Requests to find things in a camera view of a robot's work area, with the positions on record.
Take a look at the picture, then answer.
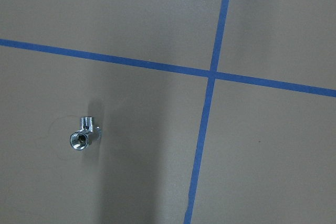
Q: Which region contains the chrome angle valve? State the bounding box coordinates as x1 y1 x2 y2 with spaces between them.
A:
69 116 102 151

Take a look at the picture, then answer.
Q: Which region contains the brown paper table mat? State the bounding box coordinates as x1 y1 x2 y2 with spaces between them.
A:
1 0 335 223

